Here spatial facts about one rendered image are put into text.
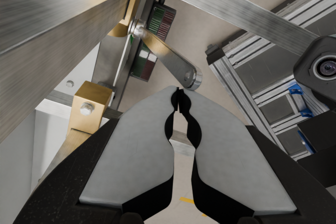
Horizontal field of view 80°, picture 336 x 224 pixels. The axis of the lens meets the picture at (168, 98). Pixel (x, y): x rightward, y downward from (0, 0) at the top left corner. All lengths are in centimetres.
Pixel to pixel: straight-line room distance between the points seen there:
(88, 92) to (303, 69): 29
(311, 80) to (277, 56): 87
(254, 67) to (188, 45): 37
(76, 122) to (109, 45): 18
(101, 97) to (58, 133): 46
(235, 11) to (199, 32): 90
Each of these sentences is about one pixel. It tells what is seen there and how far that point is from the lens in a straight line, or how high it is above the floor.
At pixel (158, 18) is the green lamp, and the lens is 43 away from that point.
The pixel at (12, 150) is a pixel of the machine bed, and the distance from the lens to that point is 75.
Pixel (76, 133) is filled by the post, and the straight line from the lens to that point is 38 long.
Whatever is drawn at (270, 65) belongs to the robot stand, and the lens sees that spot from 110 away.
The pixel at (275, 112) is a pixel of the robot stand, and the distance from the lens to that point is 127.
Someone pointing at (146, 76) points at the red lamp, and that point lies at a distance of 47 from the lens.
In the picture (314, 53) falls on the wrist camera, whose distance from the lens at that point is 22.
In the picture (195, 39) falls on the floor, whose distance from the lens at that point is 118.
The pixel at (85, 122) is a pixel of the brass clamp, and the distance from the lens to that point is 37.
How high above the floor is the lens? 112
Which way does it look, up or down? 57 degrees down
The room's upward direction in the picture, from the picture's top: 177 degrees counter-clockwise
